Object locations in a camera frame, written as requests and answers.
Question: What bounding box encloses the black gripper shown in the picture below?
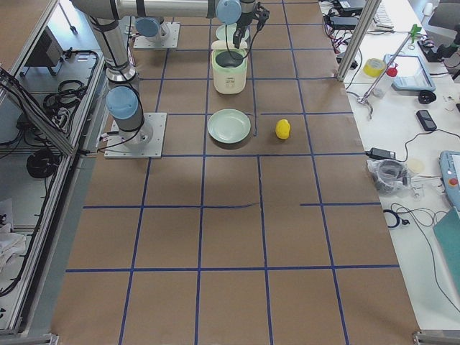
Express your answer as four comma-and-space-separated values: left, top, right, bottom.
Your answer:
232, 23, 245, 46

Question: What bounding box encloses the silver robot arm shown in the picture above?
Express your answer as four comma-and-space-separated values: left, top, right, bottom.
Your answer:
135, 17, 170, 43
73, 1, 270, 158

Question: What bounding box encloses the green plate far side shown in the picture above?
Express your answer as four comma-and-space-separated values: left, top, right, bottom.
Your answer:
216, 23, 236, 41

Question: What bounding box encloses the green plate near potato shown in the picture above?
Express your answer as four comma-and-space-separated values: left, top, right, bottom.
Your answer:
207, 109, 252, 144

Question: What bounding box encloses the yellow toy potato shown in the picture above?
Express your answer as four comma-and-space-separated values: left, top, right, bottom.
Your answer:
275, 119, 291, 140

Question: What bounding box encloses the yellow tape roll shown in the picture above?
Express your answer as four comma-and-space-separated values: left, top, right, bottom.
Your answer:
363, 58, 387, 78

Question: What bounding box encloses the blue teach pendant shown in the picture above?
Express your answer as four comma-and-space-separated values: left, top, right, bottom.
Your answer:
377, 55, 436, 91

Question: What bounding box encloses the black power adapter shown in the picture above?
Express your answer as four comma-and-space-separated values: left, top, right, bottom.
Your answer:
365, 147, 396, 160

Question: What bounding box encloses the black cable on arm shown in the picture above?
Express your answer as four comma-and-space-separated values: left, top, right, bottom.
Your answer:
222, 3, 271, 64

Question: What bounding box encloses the white rice cooker pink handle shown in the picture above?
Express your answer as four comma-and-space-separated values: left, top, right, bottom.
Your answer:
211, 40, 248, 94

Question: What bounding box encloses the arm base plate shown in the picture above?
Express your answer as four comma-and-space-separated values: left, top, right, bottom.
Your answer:
134, 22, 180, 50
104, 113, 167, 159

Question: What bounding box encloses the aluminium frame post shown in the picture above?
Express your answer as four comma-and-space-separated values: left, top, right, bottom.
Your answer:
336, 0, 381, 81

